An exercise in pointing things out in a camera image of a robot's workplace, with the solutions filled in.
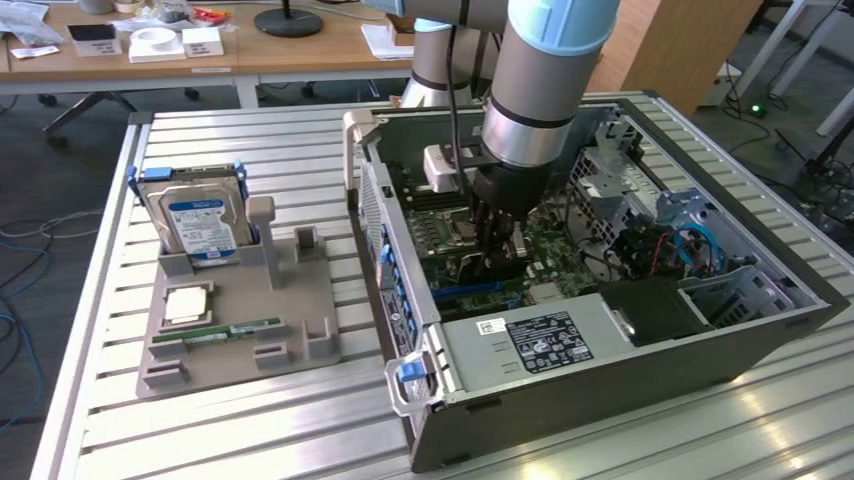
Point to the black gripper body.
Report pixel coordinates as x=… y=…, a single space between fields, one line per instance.
x=508 y=192

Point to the black graphics card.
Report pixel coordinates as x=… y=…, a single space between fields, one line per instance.
x=468 y=275

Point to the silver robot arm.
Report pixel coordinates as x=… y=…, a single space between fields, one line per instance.
x=541 y=75

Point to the CPU socket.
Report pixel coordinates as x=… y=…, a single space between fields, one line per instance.
x=461 y=225

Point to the green motherboard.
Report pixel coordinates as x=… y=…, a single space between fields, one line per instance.
x=561 y=260

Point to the blue expansion slot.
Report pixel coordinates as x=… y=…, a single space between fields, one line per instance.
x=468 y=290

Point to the silver chipset heatsink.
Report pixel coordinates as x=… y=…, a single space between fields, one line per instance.
x=548 y=296

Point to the tall perforated disk bay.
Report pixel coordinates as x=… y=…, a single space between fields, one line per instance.
x=610 y=220

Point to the grey power supply unit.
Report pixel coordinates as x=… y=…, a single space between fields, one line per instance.
x=481 y=360

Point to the blue case latch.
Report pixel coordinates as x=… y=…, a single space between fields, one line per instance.
x=409 y=374

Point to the open grey PC case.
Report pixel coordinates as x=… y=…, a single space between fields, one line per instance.
x=601 y=400

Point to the stack of white papers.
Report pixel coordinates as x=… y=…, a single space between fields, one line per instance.
x=388 y=42

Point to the low grey disk bay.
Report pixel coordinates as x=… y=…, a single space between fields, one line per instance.
x=734 y=300

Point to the wooden office desk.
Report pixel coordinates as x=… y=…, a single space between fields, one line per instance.
x=347 y=55
x=101 y=67

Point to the brown cardboard box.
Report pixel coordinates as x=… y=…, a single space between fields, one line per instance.
x=400 y=26

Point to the white box with red button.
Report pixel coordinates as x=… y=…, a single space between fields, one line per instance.
x=724 y=90

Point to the green RAM stick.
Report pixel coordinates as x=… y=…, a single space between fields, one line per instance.
x=253 y=328

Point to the hard disk with blue label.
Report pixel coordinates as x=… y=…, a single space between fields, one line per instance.
x=194 y=225

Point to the grey plastic parts rack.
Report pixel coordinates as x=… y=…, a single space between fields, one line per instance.
x=234 y=365

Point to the silver CPU chip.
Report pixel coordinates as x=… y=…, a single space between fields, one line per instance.
x=186 y=306

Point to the black round lamp base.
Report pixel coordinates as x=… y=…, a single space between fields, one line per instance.
x=287 y=22

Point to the black equipment stand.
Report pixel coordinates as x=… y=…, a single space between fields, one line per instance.
x=824 y=165

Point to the blue disk caddy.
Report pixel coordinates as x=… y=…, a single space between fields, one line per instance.
x=159 y=175

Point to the small white box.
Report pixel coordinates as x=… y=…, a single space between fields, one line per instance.
x=202 y=42

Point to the red and white package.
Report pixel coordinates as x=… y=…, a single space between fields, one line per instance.
x=209 y=17

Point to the white tape roll holder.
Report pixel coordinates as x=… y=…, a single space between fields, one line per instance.
x=157 y=47

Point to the dark grey lump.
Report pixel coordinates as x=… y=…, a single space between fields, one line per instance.
x=173 y=15

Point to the black chair base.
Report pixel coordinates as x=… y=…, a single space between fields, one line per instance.
x=87 y=102

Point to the beige tape roll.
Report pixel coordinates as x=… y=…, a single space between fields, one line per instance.
x=129 y=5

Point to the black topped white box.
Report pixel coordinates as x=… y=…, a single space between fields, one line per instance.
x=94 y=32

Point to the grey cup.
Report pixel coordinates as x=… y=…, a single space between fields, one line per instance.
x=97 y=6

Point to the white paper label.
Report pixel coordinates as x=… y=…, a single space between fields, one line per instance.
x=34 y=51

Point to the clear plastic bag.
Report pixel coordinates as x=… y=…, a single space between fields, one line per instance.
x=27 y=25

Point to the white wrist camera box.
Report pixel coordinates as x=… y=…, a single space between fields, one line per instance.
x=441 y=167

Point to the green lit switch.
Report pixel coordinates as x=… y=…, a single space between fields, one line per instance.
x=756 y=108

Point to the white table frame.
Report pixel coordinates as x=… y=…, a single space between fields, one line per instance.
x=808 y=50

